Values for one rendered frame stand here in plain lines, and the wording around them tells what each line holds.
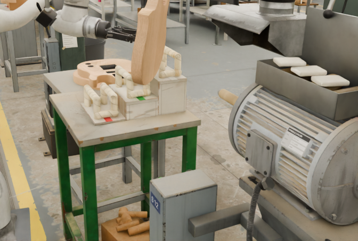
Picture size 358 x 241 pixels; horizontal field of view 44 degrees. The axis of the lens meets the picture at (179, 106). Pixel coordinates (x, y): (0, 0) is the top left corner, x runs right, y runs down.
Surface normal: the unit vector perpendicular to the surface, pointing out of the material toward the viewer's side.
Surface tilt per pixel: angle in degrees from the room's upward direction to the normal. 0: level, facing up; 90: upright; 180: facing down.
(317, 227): 0
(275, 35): 90
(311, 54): 90
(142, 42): 62
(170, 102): 90
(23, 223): 0
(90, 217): 90
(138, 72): 108
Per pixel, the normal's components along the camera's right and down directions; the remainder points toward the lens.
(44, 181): 0.03, -0.93
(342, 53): -0.89, 0.14
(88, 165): 0.44, 0.33
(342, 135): -0.51, -0.66
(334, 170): 0.00, 0.21
